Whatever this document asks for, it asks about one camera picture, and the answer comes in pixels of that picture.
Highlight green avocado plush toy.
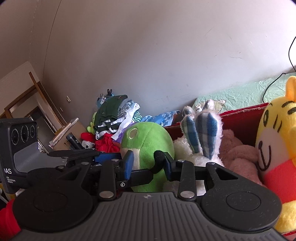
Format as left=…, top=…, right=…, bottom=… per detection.
left=120, top=121, right=175, bottom=193

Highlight white plush bunny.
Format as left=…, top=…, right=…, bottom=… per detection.
left=162, top=99, right=224, bottom=197

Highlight purple tissue pack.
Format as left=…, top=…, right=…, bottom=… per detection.
left=111, top=125, right=130, bottom=143

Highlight red cloth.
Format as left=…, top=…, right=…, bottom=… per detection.
left=95, top=133, right=120, bottom=153

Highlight cardboard boxes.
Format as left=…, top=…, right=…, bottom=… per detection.
left=48, top=117, right=88, bottom=151

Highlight green striped garment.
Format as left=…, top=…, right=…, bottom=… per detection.
left=93, top=95, right=127, bottom=140

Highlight small green plush toy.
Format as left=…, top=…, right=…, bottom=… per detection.
left=87, top=112, right=96, bottom=135

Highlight blue patterned cloth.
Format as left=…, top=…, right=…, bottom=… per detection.
left=117, top=99, right=182, bottom=128

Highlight pink plush toy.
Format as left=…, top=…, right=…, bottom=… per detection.
left=219, top=130, right=265, bottom=187

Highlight red santa plush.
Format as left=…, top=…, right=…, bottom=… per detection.
left=0, top=200, right=21, bottom=240

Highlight red cardboard box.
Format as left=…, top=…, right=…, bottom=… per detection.
left=164, top=102, right=296, bottom=241

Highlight yellow tiger plush toy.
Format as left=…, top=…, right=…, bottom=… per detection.
left=255, top=76, right=295, bottom=234

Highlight cartoon bear bed sheet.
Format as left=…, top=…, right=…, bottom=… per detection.
left=192, top=73, right=295, bottom=113

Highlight wooden frame furniture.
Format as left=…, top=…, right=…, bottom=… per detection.
left=1, top=61, right=67, bottom=130

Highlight black charger cable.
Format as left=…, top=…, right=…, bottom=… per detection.
left=262, top=36, right=296, bottom=104

